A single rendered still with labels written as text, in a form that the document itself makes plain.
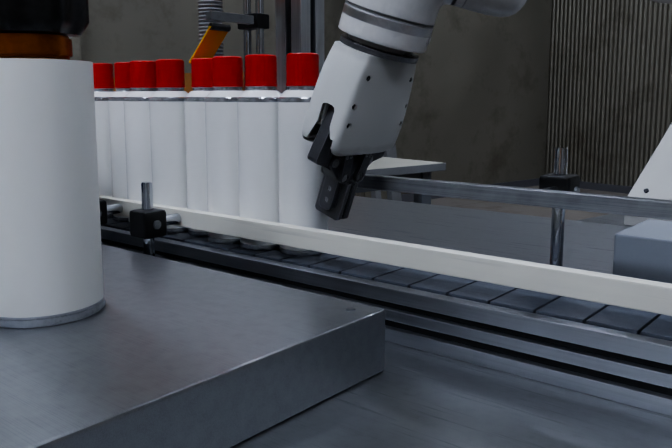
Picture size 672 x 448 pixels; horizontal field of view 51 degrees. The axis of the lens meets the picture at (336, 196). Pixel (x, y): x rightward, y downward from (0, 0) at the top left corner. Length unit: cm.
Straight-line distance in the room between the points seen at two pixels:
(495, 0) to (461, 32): 696
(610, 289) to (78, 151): 39
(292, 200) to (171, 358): 30
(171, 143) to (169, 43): 473
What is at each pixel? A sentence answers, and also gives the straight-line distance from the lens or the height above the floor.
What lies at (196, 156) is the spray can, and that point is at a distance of 83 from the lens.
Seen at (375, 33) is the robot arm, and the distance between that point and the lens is 63.
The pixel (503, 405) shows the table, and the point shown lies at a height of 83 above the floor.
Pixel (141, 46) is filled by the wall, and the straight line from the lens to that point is 548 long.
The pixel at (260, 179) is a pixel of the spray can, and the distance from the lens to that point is 75.
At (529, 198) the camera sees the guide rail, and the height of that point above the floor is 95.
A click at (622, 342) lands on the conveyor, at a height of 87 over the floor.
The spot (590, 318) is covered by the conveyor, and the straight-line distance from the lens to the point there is 56.
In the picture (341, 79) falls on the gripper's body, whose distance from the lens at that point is 64.
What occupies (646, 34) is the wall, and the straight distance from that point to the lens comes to 822.
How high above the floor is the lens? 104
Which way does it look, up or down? 8 degrees down
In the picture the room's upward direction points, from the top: straight up
